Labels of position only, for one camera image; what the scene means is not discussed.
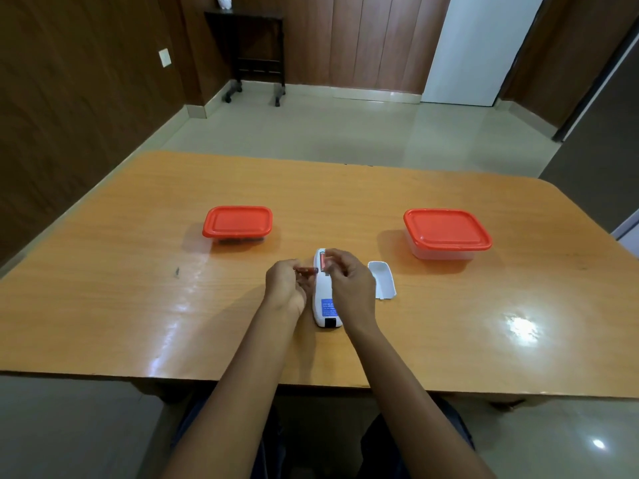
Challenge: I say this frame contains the person's left hand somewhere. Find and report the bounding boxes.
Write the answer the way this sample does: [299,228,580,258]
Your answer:
[264,259,313,318]

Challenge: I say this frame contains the person's right hand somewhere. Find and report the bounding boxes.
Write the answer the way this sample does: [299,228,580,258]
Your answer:
[324,248,378,336]

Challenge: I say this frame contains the person's right forearm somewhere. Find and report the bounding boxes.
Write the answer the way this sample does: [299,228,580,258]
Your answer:
[342,319,496,479]

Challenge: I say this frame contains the person's left forearm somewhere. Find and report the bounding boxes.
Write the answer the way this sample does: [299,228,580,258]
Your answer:
[161,303,306,479]

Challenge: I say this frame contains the white battery-powered device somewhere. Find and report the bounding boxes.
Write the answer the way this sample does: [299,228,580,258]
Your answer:
[313,249,344,330]

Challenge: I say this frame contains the white battery cover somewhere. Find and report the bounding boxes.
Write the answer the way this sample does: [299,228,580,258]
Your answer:
[367,261,398,301]

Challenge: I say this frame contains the small red-lidded plastic container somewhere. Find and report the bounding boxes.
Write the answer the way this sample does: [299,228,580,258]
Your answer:
[202,206,274,244]

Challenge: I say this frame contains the large red-lidded plastic container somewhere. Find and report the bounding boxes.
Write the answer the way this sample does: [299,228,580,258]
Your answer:
[403,209,493,261]

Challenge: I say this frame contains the person's dark trousers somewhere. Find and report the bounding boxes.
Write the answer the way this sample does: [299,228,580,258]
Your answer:
[170,391,476,479]

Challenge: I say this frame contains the dark wooden side table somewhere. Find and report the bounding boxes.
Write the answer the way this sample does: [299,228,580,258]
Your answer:
[204,9,287,107]

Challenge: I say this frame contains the white door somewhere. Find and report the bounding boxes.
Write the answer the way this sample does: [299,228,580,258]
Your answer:
[421,0,548,107]

